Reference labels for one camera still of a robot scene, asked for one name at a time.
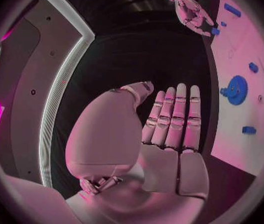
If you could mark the small blue plug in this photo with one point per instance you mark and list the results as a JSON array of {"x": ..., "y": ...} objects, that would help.
[{"x": 223, "y": 23}]

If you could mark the blue gear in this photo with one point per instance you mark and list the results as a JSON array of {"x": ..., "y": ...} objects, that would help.
[{"x": 236, "y": 91}]

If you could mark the white task board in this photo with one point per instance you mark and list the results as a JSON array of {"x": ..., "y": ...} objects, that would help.
[{"x": 239, "y": 50}]

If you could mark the blue peg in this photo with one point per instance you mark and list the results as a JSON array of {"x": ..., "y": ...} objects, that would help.
[
  {"x": 215, "y": 31},
  {"x": 253, "y": 67}
]

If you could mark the blue block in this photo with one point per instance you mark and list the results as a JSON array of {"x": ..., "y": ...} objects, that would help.
[{"x": 248, "y": 130}]

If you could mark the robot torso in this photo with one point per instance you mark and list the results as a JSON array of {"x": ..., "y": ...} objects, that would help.
[{"x": 29, "y": 78}]

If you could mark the long blue cylinder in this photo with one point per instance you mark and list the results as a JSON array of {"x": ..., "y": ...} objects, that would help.
[{"x": 232, "y": 9}]

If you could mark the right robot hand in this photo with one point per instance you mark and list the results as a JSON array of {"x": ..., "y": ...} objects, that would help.
[{"x": 190, "y": 13}]

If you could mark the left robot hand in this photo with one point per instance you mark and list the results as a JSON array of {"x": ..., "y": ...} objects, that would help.
[{"x": 160, "y": 168}]

